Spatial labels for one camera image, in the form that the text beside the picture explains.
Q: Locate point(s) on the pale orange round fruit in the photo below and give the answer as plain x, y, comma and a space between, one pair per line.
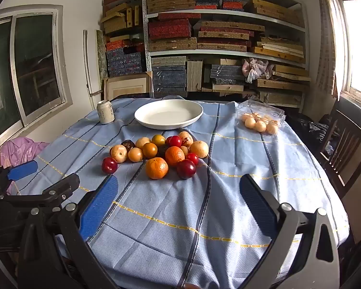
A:
119, 153
143, 142
185, 138
199, 149
135, 154

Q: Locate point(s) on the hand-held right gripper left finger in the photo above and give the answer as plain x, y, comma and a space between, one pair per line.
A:
99, 207

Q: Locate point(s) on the white metal shelf rack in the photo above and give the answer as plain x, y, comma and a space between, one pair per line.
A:
216, 52

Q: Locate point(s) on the black plastic bag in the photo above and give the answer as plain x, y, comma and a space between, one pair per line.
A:
306, 129

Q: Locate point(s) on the clear plastic container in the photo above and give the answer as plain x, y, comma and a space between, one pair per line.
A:
258, 108

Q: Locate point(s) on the pile of pale oval fruits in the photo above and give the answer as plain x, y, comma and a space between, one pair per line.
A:
260, 125

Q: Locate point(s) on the dark red plum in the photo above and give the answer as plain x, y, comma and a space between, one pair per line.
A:
186, 168

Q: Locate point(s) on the wooden picture frame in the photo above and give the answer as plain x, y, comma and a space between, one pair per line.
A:
126, 87

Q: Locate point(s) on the white narrow board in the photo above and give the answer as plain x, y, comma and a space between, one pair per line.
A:
87, 66

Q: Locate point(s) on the dark water chestnut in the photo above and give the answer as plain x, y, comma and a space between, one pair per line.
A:
161, 152
128, 144

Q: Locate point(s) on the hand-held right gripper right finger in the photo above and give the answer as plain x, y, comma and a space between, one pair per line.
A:
257, 207

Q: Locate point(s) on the red tomato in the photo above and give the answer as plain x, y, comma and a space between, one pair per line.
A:
192, 158
168, 141
175, 141

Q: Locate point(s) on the orange mandarin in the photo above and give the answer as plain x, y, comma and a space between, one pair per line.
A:
174, 156
156, 168

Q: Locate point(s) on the white beverage can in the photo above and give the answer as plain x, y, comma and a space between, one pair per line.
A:
105, 113

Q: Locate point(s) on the pink cloth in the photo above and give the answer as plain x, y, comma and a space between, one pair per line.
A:
21, 149

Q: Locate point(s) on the sliding glass window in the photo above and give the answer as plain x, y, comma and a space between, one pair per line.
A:
36, 66

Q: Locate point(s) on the yellow tomato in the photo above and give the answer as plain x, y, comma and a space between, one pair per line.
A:
158, 140

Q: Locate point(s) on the beige curtain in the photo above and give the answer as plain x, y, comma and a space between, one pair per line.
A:
328, 51

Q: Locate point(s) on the green marble slab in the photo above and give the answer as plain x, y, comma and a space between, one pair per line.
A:
101, 54

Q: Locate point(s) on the white plate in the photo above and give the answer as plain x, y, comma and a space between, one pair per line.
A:
168, 114

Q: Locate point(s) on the dark wooden chair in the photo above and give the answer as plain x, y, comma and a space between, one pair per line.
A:
353, 125

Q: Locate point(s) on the small brown round fruit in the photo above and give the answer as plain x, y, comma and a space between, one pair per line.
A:
184, 150

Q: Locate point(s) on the pink plastic bag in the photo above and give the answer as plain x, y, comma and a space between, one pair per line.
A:
255, 67

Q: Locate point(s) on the blue checked tablecloth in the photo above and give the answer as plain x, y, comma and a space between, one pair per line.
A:
198, 216

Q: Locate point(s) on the orange tomato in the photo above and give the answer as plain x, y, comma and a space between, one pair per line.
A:
149, 150

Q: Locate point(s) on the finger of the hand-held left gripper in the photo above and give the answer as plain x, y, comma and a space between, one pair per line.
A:
63, 186
22, 170

